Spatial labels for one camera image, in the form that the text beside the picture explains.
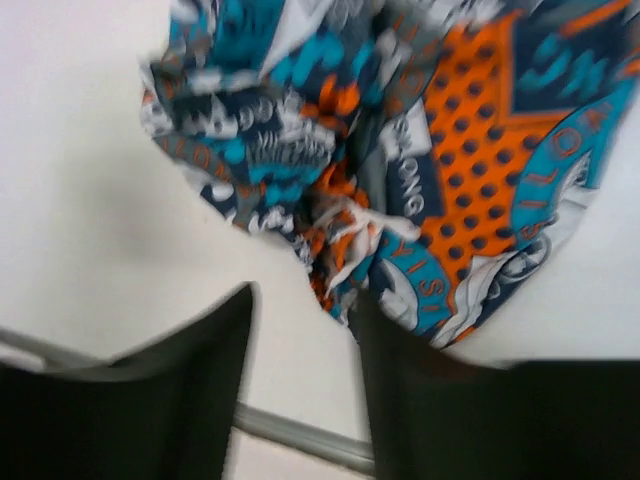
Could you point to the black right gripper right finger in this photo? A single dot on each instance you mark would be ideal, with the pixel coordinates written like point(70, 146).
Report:
point(432, 416)

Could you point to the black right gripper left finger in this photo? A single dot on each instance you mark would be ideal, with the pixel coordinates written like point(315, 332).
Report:
point(163, 412)

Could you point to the colourful patterned shorts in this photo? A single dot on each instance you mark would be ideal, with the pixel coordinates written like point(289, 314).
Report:
point(433, 153)

